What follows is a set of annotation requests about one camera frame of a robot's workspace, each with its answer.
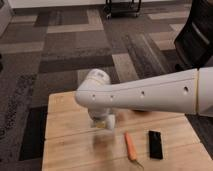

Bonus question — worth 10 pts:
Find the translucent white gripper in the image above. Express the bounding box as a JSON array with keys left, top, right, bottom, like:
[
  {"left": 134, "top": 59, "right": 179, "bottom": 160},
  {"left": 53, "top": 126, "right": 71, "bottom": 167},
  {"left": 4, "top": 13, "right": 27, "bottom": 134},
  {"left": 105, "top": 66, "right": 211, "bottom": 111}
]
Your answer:
[{"left": 89, "top": 111, "right": 115, "bottom": 130}]

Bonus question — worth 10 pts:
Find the orange carrot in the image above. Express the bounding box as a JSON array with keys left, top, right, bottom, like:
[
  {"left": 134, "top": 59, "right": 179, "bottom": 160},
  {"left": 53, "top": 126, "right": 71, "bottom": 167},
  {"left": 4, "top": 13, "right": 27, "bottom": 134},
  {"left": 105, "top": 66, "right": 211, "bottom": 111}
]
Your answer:
[{"left": 124, "top": 132, "right": 143, "bottom": 168}]

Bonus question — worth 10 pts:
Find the black office chair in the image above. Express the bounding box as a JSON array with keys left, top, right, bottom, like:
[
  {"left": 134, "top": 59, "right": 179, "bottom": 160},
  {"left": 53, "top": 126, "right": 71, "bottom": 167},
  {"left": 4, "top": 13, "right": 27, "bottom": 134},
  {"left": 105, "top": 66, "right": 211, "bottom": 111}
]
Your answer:
[{"left": 174, "top": 0, "right": 213, "bottom": 68}]

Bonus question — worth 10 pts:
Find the black rectangular block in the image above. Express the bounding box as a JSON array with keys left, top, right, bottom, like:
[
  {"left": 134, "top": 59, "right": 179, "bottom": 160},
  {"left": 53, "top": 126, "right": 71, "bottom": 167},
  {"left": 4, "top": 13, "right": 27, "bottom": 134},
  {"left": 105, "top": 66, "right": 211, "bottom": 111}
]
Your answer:
[{"left": 149, "top": 131, "right": 163, "bottom": 159}]

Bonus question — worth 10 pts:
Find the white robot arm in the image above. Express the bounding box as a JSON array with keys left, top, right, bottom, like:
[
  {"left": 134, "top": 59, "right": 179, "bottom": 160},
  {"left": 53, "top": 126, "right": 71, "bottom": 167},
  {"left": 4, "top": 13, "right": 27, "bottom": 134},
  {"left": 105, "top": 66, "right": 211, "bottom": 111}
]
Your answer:
[{"left": 75, "top": 67, "right": 213, "bottom": 130}]

